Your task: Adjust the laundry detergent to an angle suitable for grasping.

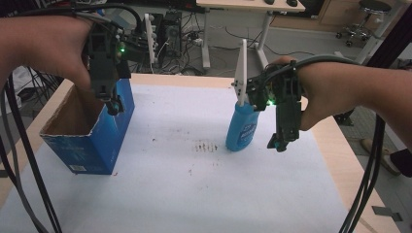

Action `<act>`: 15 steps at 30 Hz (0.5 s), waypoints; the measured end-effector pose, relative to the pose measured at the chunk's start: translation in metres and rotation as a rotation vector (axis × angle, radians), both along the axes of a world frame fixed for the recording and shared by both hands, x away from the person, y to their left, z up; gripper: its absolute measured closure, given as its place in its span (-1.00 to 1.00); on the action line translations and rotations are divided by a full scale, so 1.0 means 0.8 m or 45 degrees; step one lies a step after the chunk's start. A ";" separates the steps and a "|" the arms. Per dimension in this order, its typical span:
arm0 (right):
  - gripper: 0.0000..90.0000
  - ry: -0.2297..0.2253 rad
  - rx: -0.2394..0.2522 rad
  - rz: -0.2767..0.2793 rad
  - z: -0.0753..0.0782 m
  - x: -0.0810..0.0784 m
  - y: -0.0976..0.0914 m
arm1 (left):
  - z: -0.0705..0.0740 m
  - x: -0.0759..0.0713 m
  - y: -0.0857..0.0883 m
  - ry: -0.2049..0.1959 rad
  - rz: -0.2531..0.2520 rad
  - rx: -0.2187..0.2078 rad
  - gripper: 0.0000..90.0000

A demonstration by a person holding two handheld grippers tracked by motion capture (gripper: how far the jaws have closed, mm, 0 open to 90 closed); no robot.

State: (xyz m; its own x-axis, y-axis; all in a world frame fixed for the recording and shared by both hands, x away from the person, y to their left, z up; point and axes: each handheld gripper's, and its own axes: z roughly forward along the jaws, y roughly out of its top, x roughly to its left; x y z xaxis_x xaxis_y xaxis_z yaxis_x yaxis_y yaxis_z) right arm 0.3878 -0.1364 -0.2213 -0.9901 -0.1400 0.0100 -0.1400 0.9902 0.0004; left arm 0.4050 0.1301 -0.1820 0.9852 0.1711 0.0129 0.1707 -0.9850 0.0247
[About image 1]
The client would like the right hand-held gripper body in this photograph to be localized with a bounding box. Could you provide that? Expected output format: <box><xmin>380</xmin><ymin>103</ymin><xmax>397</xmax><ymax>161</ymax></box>
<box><xmin>232</xmin><ymin>38</ymin><xmax>304</xmax><ymax>144</ymax></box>

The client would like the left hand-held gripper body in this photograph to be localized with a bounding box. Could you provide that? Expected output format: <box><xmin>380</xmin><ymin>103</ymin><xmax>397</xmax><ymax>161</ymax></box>
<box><xmin>82</xmin><ymin>13</ymin><xmax>159</xmax><ymax>100</ymax></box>

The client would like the person's right hand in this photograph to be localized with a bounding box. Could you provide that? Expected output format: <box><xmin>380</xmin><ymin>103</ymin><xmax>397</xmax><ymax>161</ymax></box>
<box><xmin>271</xmin><ymin>55</ymin><xmax>361</xmax><ymax>132</ymax></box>

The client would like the person's left hand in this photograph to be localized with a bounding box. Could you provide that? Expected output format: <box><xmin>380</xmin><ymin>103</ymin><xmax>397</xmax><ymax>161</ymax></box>
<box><xmin>32</xmin><ymin>16</ymin><xmax>95</xmax><ymax>91</ymax></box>

